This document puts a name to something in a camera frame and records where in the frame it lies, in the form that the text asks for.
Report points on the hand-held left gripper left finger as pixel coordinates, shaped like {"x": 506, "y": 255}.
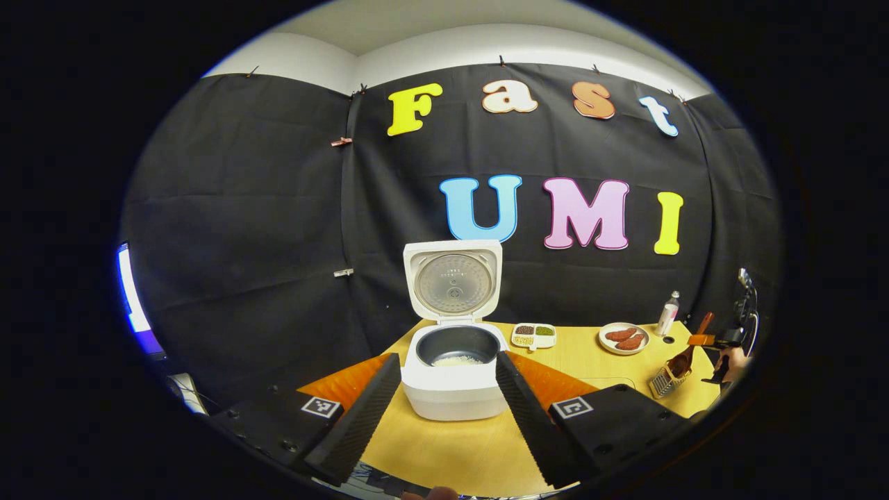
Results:
{"x": 364, "y": 417}

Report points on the red-brown meat piece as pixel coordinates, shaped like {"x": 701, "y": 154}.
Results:
{"x": 630, "y": 342}
{"x": 620, "y": 334}

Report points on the copper cloth clip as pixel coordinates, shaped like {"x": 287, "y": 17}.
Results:
{"x": 341, "y": 142}

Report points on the brown wooden spoon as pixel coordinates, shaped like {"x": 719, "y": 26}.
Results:
{"x": 684, "y": 357}

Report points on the glowing monitor screen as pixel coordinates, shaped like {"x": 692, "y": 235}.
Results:
{"x": 132, "y": 298}

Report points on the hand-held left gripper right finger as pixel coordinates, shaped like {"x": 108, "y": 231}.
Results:
{"x": 528, "y": 423}

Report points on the black backdrop cloth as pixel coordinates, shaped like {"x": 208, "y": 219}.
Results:
{"x": 243, "y": 208}

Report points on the white divided bean dish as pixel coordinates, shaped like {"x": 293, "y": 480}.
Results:
{"x": 545, "y": 342}

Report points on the white round plate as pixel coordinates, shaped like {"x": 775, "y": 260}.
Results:
{"x": 605, "y": 345}

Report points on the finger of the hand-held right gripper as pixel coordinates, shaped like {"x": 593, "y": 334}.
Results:
{"x": 719, "y": 368}
{"x": 701, "y": 340}

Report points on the small pink label bottle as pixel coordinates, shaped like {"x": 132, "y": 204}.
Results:
{"x": 667, "y": 316}

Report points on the white rice cooker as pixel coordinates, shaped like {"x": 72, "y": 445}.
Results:
{"x": 451, "y": 399}

